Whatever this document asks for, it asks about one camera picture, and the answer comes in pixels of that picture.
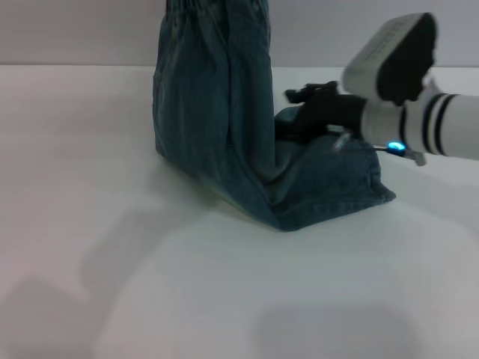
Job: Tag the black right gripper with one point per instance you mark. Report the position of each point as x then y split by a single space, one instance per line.
333 112

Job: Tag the blue denim shorts with print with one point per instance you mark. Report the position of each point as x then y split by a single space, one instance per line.
224 112

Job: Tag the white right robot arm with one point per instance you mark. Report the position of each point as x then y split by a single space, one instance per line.
430 123

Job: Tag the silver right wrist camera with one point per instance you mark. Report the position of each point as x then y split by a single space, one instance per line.
389 60

